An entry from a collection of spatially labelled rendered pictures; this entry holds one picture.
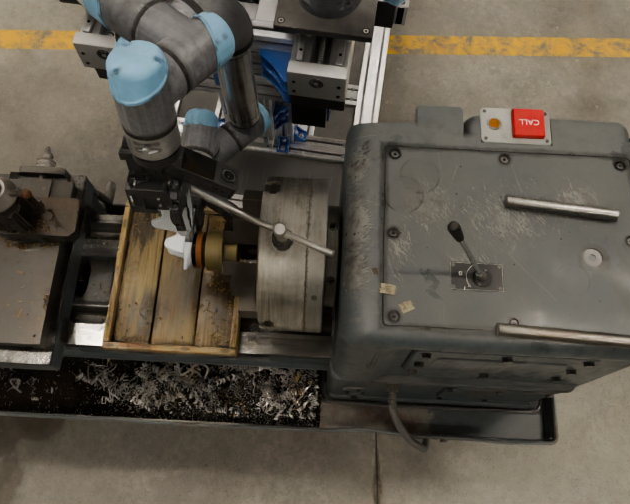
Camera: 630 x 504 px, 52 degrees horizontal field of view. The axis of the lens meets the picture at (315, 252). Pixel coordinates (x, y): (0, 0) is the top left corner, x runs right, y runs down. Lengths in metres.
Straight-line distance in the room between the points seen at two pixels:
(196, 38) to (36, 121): 2.08
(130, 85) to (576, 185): 0.82
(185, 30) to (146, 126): 0.14
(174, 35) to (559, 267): 0.75
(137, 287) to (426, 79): 1.76
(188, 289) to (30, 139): 1.54
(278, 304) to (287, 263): 0.08
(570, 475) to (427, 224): 1.49
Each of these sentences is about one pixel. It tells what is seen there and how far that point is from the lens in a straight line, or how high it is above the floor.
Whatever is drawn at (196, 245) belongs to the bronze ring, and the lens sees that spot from 1.31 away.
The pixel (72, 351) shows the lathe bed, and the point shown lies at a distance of 1.75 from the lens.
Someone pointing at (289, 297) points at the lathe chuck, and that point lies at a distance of 1.19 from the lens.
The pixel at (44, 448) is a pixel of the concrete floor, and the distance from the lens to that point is 2.49.
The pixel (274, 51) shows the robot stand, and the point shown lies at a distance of 1.64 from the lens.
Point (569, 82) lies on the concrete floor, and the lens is 3.06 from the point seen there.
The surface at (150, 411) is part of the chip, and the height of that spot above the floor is 0.55.
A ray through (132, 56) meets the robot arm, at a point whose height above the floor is 1.66.
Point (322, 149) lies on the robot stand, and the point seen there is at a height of 0.23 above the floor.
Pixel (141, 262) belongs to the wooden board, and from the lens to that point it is 1.57.
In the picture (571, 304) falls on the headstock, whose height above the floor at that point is 1.26.
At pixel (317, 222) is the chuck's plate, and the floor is 1.24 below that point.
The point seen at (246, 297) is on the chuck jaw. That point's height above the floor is 1.11.
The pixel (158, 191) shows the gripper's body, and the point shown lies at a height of 1.46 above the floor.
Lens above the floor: 2.32
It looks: 70 degrees down
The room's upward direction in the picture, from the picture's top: 2 degrees clockwise
